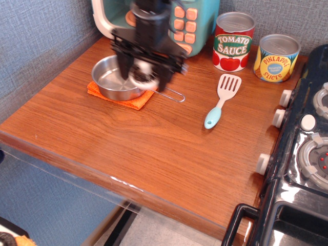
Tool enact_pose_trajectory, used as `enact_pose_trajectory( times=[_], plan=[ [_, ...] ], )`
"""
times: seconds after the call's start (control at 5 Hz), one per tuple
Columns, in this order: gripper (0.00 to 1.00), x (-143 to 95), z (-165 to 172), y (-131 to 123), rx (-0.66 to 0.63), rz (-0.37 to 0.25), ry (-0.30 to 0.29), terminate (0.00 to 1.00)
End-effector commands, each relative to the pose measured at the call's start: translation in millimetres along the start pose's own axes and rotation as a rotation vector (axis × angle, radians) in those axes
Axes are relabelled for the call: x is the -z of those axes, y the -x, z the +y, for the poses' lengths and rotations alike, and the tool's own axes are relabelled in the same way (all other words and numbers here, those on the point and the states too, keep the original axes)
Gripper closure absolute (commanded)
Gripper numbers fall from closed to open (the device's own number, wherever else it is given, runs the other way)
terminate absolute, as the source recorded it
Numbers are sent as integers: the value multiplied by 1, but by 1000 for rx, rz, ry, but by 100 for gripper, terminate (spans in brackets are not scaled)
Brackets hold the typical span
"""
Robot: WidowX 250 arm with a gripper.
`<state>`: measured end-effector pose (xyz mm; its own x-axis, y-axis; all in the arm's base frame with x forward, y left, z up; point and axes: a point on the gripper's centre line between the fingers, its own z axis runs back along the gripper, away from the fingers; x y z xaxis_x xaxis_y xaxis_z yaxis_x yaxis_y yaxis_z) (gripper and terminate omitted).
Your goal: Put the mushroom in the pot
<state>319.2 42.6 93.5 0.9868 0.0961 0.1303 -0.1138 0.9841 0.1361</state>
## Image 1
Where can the orange rag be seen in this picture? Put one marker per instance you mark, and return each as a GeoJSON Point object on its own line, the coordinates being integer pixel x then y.
{"type": "Point", "coordinates": [136, 104]}

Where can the silver pot with wire handle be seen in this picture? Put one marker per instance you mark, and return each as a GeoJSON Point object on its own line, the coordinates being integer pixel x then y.
{"type": "Point", "coordinates": [106, 74]}

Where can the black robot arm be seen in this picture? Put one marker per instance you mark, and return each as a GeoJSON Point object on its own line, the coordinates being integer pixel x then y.
{"type": "Point", "coordinates": [153, 7]}

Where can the tomato sauce can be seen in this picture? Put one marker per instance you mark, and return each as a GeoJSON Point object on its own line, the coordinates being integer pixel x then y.
{"type": "Point", "coordinates": [232, 41]}

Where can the black toy stove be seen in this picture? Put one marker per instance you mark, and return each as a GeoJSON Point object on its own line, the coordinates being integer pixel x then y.
{"type": "Point", "coordinates": [293, 197]}

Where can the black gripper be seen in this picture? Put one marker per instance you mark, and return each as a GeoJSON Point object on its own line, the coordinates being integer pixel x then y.
{"type": "Point", "coordinates": [149, 41]}

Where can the orange and black object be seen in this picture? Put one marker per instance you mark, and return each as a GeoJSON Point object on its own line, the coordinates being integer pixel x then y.
{"type": "Point", "coordinates": [12, 234]}

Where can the pineapple slices can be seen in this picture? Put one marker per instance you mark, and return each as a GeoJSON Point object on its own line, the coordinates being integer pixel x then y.
{"type": "Point", "coordinates": [276, 57]}

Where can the teal toy microwave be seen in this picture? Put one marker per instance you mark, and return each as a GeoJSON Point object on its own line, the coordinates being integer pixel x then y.
{"type": "Point", "coordinates": [191, 24]}

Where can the white toy mushroom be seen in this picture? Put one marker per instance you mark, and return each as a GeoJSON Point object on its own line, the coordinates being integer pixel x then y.
{"type": "Point", "coordinates": [142, 75]}

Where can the white spatula teal handle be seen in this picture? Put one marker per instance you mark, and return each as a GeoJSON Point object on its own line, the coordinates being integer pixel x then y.
{"type": "Point", "coordinates": [227, 88]}

